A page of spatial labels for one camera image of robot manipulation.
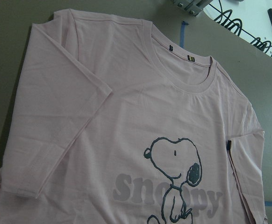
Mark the aluminium frame post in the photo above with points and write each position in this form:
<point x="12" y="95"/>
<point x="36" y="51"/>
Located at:
<point x="193" y="7"/>

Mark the pink Snoopy t-shirt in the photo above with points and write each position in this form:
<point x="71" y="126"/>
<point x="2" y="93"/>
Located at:
<point x="113" y="123"/>

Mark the short blue tape centre mark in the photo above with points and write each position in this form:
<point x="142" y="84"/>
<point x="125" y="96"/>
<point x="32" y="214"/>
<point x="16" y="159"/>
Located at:
<point x="183" y="26"/>

